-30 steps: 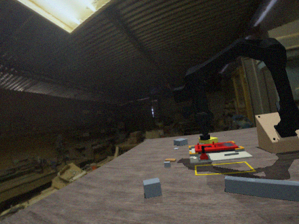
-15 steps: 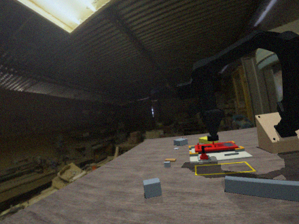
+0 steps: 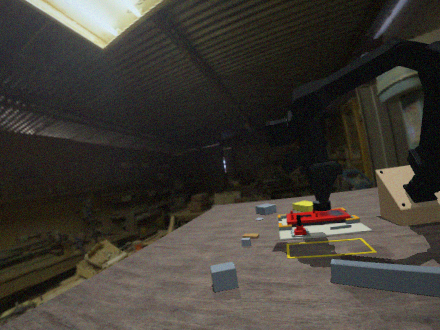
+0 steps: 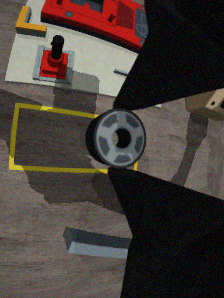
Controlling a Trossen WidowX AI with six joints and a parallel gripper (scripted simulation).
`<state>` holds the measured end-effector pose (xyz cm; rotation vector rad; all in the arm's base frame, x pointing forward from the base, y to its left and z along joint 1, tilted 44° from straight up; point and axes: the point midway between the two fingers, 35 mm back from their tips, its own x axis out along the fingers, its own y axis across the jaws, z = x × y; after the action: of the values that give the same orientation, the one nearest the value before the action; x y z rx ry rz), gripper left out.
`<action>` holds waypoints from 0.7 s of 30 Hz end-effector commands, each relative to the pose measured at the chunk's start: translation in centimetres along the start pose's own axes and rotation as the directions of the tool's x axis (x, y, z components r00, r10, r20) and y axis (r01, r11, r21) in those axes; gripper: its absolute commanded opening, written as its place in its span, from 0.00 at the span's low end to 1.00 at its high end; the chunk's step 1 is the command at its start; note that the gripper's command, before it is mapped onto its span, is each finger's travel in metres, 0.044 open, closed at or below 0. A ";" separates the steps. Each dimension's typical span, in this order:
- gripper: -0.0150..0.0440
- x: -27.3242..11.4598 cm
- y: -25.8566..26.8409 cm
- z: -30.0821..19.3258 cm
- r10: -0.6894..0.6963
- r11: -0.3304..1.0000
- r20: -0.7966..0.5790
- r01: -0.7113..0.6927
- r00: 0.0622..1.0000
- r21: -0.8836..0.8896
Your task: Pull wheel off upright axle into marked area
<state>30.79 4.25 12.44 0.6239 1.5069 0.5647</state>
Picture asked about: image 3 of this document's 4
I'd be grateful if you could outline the grey wheel with black tyre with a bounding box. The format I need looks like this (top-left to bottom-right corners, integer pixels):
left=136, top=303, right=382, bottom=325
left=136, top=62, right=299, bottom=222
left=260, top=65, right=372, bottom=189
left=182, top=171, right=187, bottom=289
left=312, top=200, right=331, bottom=211

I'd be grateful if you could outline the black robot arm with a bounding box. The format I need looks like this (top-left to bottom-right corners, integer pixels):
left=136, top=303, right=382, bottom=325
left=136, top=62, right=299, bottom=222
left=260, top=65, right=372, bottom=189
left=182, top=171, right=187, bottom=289
left=265, top=37, right=440, bottom=203

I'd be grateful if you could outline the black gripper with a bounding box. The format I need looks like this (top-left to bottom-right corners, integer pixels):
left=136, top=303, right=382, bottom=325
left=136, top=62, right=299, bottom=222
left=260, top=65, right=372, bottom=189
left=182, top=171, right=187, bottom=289
left=300, top=137, right=343, bottom=208

